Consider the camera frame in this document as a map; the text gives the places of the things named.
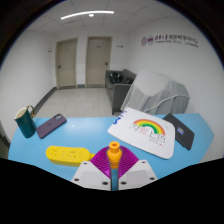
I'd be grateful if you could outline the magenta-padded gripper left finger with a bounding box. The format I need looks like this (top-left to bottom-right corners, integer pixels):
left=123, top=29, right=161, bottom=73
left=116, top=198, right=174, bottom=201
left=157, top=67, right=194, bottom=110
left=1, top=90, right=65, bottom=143
left=70, top=145, right=114, bottom=192

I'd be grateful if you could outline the white rainbow-print mouse pad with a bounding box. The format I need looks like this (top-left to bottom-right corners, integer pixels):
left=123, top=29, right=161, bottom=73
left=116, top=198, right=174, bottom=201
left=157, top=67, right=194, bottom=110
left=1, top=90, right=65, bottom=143
left=106, top=106, right=176, bottom=160

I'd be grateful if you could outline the wall sign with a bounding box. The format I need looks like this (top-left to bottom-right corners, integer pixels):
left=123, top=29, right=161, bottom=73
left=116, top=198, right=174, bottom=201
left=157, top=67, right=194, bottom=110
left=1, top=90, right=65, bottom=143
left=140, top=33, right=200, bottom=49

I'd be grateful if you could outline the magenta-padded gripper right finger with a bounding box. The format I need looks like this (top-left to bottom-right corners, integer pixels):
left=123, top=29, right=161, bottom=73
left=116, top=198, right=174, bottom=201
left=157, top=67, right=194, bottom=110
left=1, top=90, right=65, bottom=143
left=117, top=145, right=159, bottom=191

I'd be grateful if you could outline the grey sofa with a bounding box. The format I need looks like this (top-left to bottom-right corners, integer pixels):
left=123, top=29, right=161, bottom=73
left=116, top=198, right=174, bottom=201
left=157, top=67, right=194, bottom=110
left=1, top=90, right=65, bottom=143
left=105, top=68, right=138, bottom=116

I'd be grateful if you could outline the yellow power strip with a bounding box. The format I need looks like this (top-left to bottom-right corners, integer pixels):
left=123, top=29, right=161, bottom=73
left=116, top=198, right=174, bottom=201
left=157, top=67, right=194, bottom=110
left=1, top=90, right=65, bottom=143
left=45, top=144, right=96, bottom=168

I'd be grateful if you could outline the black notebook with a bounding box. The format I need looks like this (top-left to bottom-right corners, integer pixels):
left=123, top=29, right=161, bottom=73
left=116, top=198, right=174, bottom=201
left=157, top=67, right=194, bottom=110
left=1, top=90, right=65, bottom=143
left=162, top=112, right=195, bottom=151

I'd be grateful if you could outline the purple smartphone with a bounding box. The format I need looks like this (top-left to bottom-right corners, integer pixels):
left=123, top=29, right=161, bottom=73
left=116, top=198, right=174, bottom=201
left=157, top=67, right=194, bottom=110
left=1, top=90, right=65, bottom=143
left=35, top=113, right=68, bottom=140

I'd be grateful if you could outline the long ceiling light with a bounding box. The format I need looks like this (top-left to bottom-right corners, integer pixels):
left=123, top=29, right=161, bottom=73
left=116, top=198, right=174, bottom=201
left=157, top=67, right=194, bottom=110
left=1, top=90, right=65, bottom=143
left=60, top=10, right=115, bottom=21

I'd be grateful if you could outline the dark green mug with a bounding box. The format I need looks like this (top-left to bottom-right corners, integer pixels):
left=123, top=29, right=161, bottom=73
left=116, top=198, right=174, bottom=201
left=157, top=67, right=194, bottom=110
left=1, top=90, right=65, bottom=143
left=13, top=104, right=37, bottom=139

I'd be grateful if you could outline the beige door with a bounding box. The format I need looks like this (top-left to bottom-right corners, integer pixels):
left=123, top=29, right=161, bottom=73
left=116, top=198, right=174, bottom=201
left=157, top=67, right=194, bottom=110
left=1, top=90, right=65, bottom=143
left=54, top=37, right=79, bottom=90
left=85, top=36, right=113, bottom=88

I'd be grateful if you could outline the orange charger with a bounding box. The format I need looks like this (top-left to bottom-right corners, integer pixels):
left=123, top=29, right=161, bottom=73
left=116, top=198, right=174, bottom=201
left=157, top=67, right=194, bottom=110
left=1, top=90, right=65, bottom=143
left=106, top=141, right=122, bottom=170

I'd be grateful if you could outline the grey cloth-covered object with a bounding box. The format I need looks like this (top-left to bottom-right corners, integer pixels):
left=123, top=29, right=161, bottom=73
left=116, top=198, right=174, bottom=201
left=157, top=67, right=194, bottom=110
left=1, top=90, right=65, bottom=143
left=119, top=69, right=191, bottom=116

